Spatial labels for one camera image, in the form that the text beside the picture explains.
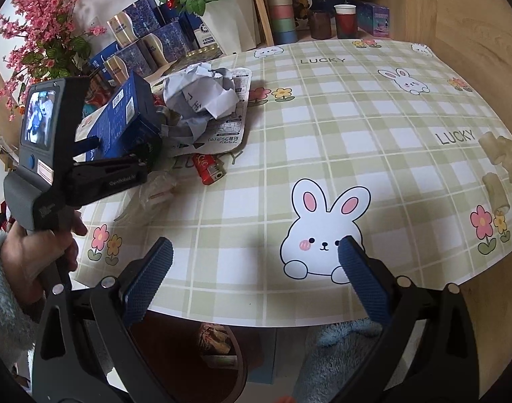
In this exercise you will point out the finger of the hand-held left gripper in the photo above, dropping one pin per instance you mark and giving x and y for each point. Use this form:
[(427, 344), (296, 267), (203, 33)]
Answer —
[(126, 163), (87, 146)]

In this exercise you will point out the stack of blue gift boxes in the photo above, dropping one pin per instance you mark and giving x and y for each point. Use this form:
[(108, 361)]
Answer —
[(142, 46)]

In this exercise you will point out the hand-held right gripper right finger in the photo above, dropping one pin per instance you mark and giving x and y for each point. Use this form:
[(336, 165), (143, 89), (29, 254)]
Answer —
[(363, 279)]

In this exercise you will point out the person's right leg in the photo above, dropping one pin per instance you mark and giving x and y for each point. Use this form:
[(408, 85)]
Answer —
[(340, 361)]

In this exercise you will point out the person's left forearm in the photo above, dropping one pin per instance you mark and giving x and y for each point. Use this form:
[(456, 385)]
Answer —
[(4, 323)]

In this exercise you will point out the brown glass cup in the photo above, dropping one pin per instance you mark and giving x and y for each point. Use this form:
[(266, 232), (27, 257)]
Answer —
[(321, 25)]

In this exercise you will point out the small red wrapper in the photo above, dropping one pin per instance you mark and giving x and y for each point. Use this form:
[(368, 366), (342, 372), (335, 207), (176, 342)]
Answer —
[(207, 168)]

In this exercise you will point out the flat white printed package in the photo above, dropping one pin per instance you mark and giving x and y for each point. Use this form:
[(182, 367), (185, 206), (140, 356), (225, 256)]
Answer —
[(235, 126)]

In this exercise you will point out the dark blue illustrated box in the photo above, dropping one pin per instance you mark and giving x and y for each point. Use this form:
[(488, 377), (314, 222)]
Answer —
[(300, 0)]

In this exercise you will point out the wooden shelf unit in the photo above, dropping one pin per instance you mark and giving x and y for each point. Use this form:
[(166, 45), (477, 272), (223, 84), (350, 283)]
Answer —
[(260, 8)]

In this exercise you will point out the dark blue cardboard box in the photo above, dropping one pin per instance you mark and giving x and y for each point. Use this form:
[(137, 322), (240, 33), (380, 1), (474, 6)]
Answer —
[(128, 113)]

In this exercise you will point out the gold ornate tray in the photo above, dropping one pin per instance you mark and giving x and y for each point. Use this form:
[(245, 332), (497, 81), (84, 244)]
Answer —
[(203, 52)]

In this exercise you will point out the pink artificial blossom plant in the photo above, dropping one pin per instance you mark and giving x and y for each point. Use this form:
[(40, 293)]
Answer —
[(50, 29)]

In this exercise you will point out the stack of pastel paper cups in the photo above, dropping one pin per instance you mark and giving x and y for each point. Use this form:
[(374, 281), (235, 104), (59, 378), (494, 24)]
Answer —
[(283, 12)]

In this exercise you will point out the crumpled white paper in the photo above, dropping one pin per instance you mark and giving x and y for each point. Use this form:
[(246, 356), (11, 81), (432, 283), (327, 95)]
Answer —
[(201, 92)]

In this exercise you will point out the clear plastic wrapper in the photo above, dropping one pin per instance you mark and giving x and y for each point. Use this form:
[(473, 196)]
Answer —
[(149, 193)]

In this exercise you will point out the white faceted flower pot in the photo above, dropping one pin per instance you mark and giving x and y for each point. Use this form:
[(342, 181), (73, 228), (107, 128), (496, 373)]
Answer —
[(235, 25)]

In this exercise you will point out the person's left hand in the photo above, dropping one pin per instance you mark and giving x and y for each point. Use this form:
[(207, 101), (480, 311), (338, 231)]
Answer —
[(25, 260)]

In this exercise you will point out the red paper cup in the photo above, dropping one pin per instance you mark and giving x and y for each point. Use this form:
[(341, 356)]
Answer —
[(346, 23)]

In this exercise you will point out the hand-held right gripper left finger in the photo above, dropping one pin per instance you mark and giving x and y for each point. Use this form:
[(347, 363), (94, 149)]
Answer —
[(149, 275)]

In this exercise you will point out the green checked bunny tablecloth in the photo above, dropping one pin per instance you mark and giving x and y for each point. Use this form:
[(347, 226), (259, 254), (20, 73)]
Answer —
[(323, 142)]

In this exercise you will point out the purple printed box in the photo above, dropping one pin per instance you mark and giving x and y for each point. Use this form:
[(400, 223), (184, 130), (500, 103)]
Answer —
[(373, 19)]

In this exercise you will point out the brown round bin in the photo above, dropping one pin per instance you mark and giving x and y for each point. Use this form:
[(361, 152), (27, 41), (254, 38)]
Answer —
[(172, 357)]

